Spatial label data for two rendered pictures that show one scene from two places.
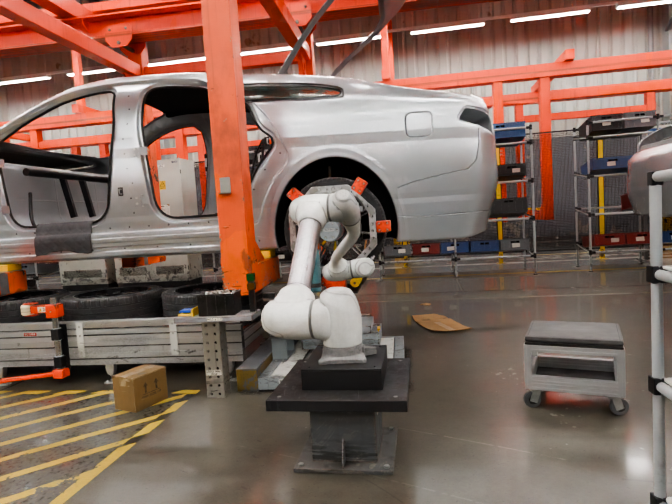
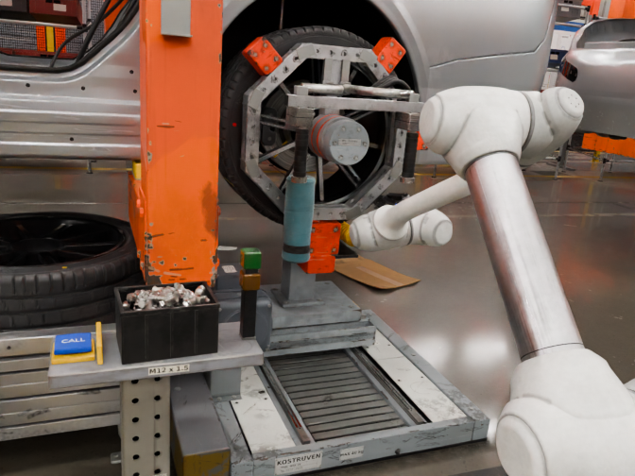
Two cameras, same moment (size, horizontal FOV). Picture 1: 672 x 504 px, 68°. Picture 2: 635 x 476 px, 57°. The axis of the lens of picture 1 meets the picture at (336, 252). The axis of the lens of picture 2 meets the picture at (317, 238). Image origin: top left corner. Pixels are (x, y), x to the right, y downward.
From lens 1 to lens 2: 1.79 m
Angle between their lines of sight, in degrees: 32
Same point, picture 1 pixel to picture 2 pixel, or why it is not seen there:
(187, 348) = (25, 407)
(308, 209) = (503, 128)
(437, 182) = (489, 67)
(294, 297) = (614, 398)
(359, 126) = not seen: outside the picture
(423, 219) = not seen: hidden behind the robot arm
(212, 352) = (147, 439)
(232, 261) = (177, 211)
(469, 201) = not seen: hidden behind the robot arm
